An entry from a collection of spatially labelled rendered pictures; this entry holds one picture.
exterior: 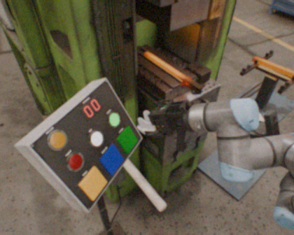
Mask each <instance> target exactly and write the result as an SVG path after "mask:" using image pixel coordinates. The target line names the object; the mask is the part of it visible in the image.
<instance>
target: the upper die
mask: <svg viewBox="0 0 294 235"><path fill-rule="evenodd" d="M209 3H210V0H185V1H180V2H178V3H177V2H174V3H173V4H171V5H168V6H163V7H159V6H156V5H155V4H154V3H151V2H149V1H146V0H136V14H138V15H141V16H142V17H144V18H146V19H147V20H150V21H151V22H154V23H155V24H157V25H159V26H161V27H162V28H165V29H167V30H169V31H172V30H175V29H178V28H180V27H184V26H186V25H189V24H192V23H196V22H198V21H202V20H204V19H206V18H207V15H208V8H209Z"/></svg>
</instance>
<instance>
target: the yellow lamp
mask: <svg viewBox="0 0 294 235"><path fill-rule="evenodd" d="M65 141H66V139H65V136H64V134H63V133H61V132H55V133H54V134H52V136H51V137H50V143H51V145H52V146H53V147H54V148H61V147H62V146H63V145H64V144H65Z"/></svg>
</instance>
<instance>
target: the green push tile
mask: <svg viewBox="0 0 294 235"><path fill-rule="evenodd" d="M117 142H119V144H120V147H122V148H123V150H124V151H125V153H126V155H128V154H129V152H130V150H132V148H133V147H134V145H136V143H137V142H138V139H137V138H136V136H135V135H134V133H133V131H132V130H131V129H130V126H127V127H126V128H125V129H124V130H123V132H122V133H121V134H120V135H119V137H118V138H117Z"/></svg>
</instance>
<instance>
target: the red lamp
mask: <svg viewBox="0 0 294 235"><path fill-rule="evenodd" d="M82 163H83V160H82V157H81V156H80V155H72V157H70V160H69V165H70V167H71V168H72V169H74V170H76V169H79V168H80V167H81V166H82Z"/></svg>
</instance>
